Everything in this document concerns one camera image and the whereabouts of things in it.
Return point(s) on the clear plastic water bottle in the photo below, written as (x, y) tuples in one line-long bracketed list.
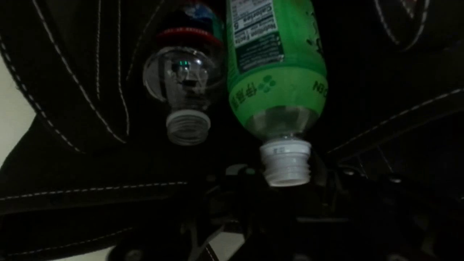
[(185, 72)]

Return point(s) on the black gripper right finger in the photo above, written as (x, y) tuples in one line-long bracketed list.
[(348, 207)]

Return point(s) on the green plastic bottle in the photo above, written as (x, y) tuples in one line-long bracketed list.
[(275, 81)]

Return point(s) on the black tote bag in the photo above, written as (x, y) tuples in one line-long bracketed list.
[(72, 168)]

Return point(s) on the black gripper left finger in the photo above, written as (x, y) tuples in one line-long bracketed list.
[(232, 203)]

